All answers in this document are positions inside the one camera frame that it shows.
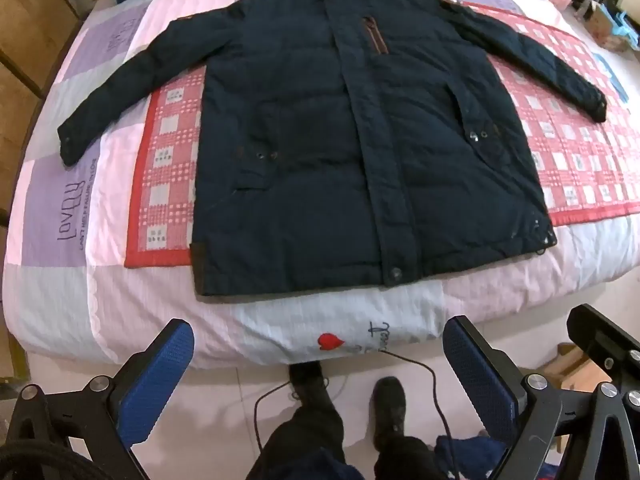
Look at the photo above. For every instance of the person's left shoe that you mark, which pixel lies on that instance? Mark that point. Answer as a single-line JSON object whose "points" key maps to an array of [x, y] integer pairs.
{"points": [[310, 385]]}

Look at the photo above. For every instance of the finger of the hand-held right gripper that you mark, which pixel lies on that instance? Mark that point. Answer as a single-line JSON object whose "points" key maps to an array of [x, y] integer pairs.
{"points": [[600, 332]]}

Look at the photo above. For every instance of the brown cardboard box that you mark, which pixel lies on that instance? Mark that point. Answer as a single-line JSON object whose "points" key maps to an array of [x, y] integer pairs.
{"points": [[567, 362]]}

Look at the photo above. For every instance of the pink purple patchwork bed sheet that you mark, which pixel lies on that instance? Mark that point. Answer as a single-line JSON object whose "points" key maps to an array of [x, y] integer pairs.
{"points": [[100, 290]]}

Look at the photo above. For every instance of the teal cloth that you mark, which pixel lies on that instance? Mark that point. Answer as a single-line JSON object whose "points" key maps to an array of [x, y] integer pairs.
{"points": [[630, 27]]}

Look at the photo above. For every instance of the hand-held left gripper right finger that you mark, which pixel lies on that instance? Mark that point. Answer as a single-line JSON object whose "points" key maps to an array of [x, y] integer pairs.
{"points": [[479, 380]]}

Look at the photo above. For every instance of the person's shoe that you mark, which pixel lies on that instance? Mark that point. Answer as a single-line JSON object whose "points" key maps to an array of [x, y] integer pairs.
{"points": [[390, 405], [310, 385]]}

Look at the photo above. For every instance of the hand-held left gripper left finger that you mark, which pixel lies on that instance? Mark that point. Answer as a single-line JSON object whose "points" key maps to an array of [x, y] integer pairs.
{"points": [[156, 375]]}

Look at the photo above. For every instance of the person's right shoe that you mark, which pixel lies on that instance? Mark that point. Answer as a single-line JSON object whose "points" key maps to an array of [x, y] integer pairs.
{"points": [[390, 405]]}

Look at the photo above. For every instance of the dark navy padded jacket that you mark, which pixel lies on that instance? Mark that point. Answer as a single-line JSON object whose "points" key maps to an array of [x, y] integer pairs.
{"points": [[350, 135]]}

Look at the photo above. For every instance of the red checked blanket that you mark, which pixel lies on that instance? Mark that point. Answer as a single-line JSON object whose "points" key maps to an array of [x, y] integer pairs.
{"points": [[170, 160]]}

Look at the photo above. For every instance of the person's right leg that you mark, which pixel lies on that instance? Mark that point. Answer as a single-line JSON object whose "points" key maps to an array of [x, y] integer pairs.
{"points": [[410, 457]]}

